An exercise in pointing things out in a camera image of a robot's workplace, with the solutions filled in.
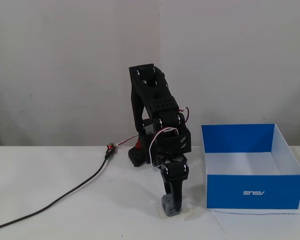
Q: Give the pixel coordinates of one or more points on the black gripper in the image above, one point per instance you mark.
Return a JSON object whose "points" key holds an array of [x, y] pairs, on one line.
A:
{"points": [[175, 170]]}

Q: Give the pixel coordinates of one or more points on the small gray block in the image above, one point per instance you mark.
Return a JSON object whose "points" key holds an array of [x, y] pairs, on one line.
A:
{"points": [[166, 206]]}

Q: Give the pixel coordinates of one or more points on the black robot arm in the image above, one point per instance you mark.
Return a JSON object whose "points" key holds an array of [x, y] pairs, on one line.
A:
{"points": [[159, 105]]}

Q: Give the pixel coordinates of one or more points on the blue and white cardboard box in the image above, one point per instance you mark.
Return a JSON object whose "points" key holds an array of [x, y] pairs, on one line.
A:
{"points": [[252, 190]]}

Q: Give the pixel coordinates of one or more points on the red table clamp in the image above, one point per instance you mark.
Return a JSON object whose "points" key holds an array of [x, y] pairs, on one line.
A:
{"points": [[138, 145]]}

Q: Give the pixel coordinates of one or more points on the small controller board red led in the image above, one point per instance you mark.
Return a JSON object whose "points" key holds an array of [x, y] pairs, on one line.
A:
{"points": [[110, 148]]}

